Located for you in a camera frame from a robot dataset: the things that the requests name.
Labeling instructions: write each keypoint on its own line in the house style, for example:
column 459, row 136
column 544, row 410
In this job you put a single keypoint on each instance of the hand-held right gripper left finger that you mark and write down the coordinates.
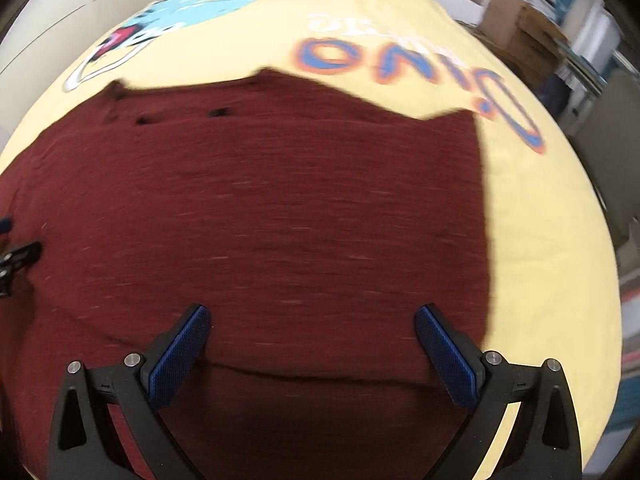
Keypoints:
column 180, row 355

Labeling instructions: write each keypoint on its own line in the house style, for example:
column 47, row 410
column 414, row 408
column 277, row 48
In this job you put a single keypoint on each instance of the yellow printed blanket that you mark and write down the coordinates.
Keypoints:
column 540, row 260

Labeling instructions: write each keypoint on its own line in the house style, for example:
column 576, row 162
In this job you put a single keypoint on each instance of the cardboard boxes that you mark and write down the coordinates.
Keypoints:
column 520, row 25

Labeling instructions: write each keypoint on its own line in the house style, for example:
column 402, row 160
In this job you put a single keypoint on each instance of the white wardrobe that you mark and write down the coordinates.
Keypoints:
column 50, row 15

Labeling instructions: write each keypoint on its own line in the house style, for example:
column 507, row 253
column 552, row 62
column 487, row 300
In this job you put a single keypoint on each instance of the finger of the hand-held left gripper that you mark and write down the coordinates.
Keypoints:
column 4, row 225
column 17, row 255

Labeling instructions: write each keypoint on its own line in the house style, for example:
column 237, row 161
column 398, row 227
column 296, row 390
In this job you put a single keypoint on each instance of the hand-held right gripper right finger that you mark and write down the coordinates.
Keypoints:
column 447, row 360

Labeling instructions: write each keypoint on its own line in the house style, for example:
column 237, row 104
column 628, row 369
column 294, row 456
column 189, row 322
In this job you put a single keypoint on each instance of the maroon knit garment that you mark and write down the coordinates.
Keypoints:
column 250, row 210

